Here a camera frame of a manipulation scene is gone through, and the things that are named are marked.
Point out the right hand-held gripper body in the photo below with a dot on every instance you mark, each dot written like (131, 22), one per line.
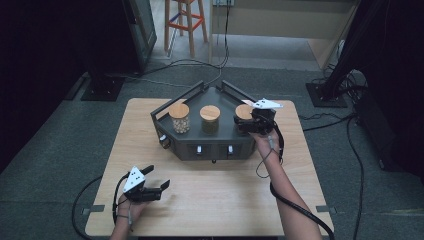
(263, 121)

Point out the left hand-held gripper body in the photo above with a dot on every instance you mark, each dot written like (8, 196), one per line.
(135, 182)

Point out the glass jar with wooden lid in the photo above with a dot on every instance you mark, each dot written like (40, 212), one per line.
(243, 111)

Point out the glass jar of dark contents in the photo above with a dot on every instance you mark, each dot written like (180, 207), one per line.
(210, 113)

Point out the dark corner shelf rack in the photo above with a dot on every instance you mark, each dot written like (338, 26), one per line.
(213, 143)

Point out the glass jar of pale beans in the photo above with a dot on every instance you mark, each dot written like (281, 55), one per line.
(180, 115)

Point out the person's right hand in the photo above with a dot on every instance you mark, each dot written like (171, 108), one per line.
(270, 146)

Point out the person's left hand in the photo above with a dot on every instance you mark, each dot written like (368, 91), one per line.
(130, 211)

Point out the grey tape patch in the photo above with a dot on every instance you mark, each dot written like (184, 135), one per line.
(94, 209)
(325, 209)

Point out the wooden stool with orange rungs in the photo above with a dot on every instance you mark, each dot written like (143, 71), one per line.
(190, 23)

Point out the black stand pole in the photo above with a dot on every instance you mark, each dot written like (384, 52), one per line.
(353, 40)

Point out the dark monitor on stand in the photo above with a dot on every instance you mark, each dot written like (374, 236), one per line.
(143, 30)

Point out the black stand base plate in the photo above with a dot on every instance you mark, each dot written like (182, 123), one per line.
(103, 88)
(325, 95)

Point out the white wall socket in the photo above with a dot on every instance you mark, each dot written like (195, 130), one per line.
(223, 2)

